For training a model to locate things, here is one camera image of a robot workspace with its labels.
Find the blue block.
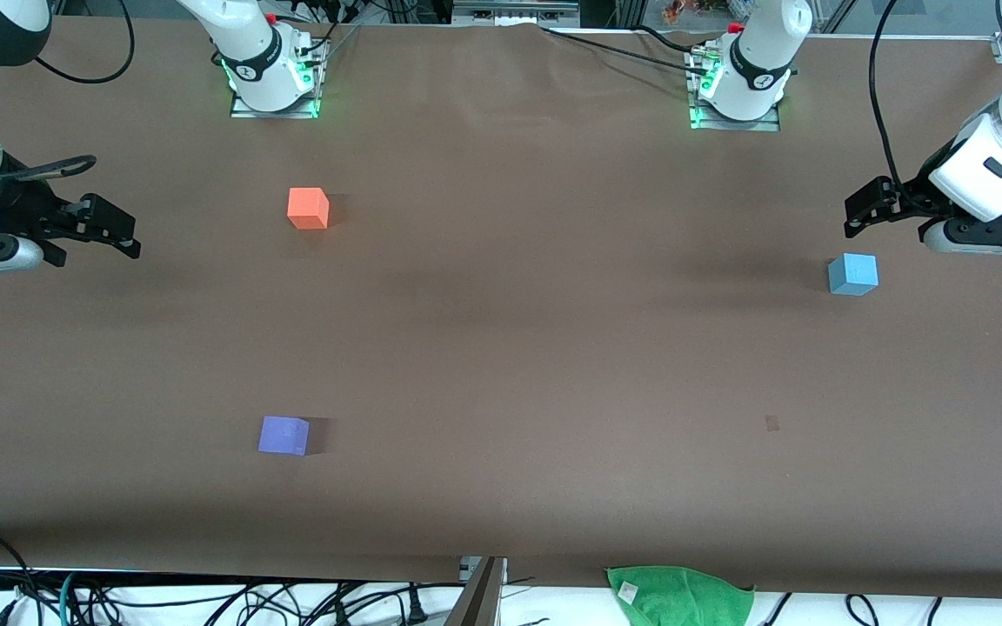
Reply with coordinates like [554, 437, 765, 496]
[828, 253, 880, 297]

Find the orange block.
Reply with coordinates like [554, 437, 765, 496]
[287, 187, 331, 230]

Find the purple block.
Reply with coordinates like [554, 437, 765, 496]
[257, 416, 311, 456]

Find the brown table cover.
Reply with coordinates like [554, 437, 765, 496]
[0, 16, 1002, 601]

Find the green cloth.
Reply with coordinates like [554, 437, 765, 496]
[605, 565, 756, 626]

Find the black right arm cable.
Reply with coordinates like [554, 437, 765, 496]
[0, 0, 137, 183]

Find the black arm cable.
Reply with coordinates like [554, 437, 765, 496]
[868, 0, 911, 196]
[0, 0, 137, 183]

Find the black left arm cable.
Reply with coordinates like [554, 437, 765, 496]
[868, 0, 911, 196]

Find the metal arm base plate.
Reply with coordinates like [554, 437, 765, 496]
[688, 48, 782, 133]
[230, 39, 328, 119]

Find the black cable across table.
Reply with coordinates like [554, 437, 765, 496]
[540, 24, 711, 76]

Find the teal cable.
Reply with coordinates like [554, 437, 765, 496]
[57, 571, 80, 626]

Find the silver metal frame bar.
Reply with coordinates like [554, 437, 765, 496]
[453, 0, 580, 27]

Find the grey metal bracket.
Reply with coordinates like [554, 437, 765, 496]
[444, 556, 509, 626]

